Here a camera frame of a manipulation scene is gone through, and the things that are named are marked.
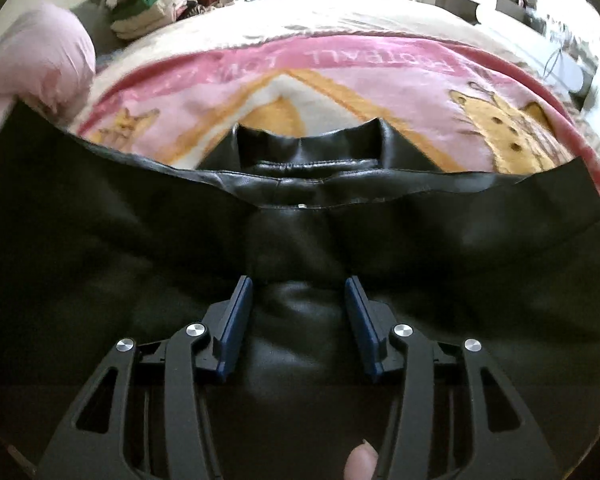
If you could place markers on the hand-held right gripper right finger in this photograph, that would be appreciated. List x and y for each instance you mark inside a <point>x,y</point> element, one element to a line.
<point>362,330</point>

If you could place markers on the black leather jacket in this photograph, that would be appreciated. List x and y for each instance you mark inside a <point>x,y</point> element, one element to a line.
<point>300,240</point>

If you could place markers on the grey pillow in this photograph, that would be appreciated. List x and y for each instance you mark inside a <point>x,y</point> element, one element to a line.
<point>92,25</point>

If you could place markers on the white round container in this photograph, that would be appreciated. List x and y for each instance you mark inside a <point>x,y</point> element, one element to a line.
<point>567,72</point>

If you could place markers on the person's right hand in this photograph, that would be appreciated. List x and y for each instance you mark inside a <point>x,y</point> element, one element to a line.
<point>361,462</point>

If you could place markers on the beige bed sheet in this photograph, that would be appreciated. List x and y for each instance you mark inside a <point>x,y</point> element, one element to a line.
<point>330,15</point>

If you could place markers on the pink printed blanket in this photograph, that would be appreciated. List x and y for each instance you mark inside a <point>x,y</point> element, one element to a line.
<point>380,90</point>

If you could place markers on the pile of folded clothes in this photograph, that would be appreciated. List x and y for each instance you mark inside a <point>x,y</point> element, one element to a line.
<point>150,5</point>

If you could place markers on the cluttered white desk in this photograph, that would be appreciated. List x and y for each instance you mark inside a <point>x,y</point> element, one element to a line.
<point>510,5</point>

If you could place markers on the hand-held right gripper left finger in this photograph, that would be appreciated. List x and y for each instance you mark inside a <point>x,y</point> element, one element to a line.
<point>235,330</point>

